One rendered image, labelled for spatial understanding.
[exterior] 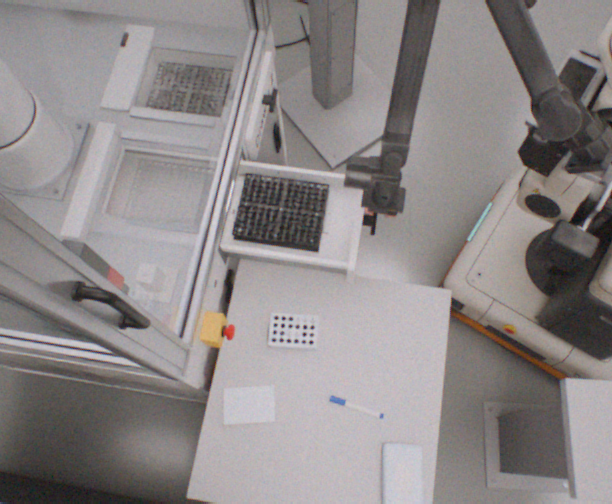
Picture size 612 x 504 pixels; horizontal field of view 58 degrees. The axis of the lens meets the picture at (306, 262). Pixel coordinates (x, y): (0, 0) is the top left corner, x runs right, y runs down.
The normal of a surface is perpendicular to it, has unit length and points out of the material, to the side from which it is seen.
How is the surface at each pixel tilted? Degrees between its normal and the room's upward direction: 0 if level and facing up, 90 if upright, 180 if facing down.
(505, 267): 0
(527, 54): 62
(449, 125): 1
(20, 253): 90
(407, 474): 0
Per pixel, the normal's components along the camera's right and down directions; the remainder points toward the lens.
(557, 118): -0.14, 0.65
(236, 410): -0.04, -0.33
